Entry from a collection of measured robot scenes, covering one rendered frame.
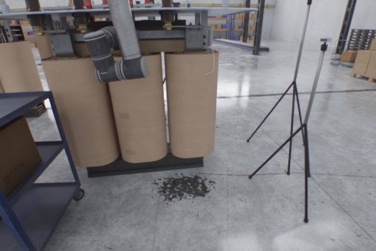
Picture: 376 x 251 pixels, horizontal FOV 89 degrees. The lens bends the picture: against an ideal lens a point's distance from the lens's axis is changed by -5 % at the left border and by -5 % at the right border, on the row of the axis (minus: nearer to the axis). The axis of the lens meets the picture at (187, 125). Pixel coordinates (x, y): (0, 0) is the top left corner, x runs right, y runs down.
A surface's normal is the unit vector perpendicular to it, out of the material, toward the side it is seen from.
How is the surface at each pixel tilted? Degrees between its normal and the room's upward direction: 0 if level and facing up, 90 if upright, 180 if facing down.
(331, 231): 0
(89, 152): 90
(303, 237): 0
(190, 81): 90
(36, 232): 0
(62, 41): 90
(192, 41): 90
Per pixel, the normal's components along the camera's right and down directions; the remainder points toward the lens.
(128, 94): 0.18, 0.43
